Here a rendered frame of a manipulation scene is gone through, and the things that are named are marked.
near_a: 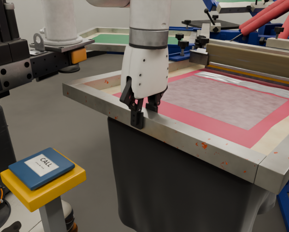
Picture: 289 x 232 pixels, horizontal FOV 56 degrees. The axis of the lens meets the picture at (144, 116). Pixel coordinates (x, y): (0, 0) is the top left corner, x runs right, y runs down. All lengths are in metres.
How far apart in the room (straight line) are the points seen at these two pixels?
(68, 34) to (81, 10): 4.21
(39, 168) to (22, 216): 0.94
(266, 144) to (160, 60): 0.27
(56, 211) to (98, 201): 1.24
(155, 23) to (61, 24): 0.45
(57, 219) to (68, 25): 0.56
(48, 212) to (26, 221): 0.84
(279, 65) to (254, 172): 0.61
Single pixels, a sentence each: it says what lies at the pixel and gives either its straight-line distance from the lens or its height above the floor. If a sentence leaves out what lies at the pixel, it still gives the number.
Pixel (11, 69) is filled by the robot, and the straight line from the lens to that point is 0.79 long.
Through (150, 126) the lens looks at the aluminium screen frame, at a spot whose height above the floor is 1.05.
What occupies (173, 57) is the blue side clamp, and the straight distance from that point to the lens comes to 1.10.
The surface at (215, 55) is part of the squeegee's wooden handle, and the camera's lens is 1.11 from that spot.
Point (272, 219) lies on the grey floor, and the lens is 1.94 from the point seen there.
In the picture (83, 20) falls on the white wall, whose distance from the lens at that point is 5.14.
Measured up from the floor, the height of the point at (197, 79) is 1.00.
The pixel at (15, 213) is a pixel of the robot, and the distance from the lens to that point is 1.56.
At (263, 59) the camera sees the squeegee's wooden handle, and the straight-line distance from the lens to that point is 1.04.
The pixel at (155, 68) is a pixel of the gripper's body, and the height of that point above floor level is 1.16.
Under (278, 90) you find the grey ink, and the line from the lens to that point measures 0.97.
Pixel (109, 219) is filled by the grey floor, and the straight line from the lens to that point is 1.79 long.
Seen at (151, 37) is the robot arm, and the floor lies 1.23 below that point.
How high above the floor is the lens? 1.32
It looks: 27 degrees down
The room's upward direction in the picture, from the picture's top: straight up
